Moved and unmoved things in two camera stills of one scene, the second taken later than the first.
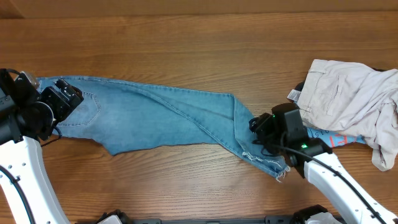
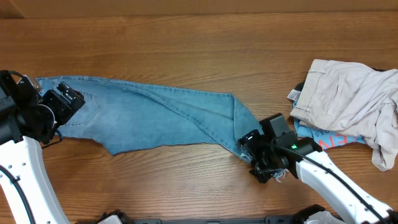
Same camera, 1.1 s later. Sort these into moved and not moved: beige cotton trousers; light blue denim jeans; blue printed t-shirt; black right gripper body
Moved: black right gripper body
Not moved: beige cotton trousers; light blue denim jeans; blue printed t-shirt
